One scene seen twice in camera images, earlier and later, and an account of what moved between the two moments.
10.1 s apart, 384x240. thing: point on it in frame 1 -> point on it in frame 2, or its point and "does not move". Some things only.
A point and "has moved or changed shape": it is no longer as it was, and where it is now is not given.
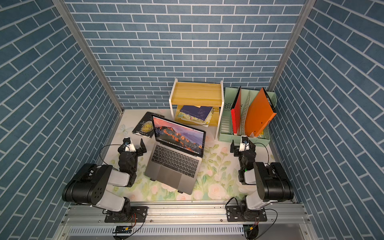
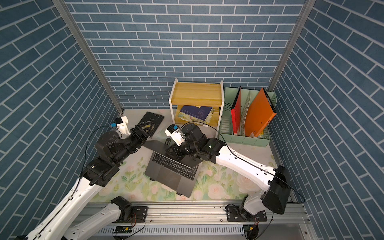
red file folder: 236,113 does not move
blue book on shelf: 188,117 does not move
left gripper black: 143,150 -> 139,133
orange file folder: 259,111 does not move
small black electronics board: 123,229 does not move
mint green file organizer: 226,129 does not move
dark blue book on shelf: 202,113 does not move
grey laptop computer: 176,159 has moved or changed shape
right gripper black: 236,149 -> 176,153
